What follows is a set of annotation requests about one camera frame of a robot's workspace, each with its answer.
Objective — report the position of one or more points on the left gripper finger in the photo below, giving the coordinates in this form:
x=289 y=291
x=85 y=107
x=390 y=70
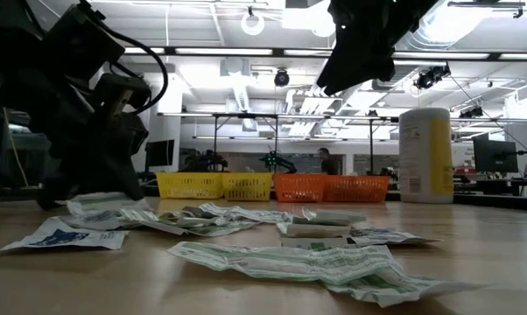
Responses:
x=62 y=188
x=114 y=157

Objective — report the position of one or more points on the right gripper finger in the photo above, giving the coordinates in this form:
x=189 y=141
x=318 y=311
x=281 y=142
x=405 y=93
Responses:
x=346 y=70

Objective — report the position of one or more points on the neighbour rig robot arm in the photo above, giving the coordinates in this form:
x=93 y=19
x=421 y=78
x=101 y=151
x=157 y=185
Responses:
x=278 y=163

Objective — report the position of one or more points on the white alcohol pad packet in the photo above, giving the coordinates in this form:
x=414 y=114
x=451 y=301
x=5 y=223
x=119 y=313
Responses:
x=97 y=220
x=62 y=238
x=390 y=237

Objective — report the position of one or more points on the computer monitor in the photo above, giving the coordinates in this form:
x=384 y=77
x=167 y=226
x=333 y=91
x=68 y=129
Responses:
x=163 y=153
x=495 y=155

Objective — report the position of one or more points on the black track spotlights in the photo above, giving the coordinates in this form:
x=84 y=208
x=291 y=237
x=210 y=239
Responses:
x=471 y=113
x=425 y=80

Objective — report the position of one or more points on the yellow plastic basket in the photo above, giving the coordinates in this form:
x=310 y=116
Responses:
x=246 y=186
x=189 y=186

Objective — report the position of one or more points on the person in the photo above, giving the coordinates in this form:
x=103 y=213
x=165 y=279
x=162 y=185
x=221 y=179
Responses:
x=329 y=164

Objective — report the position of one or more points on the orange plastic basket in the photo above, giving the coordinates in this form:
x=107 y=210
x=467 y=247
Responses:
x=300 y=188
x=357 y=189

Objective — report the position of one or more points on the LED light bar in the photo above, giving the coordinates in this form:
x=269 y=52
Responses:
x=224 y=51

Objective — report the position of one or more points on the white yellow wipes canister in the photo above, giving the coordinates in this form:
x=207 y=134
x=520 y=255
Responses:
x=425 y=166

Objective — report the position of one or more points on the black ceiling camera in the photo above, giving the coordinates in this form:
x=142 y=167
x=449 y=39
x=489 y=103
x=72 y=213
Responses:
x=282 y=79

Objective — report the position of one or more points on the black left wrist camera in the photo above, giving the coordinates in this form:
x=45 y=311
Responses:
x=84 y=41

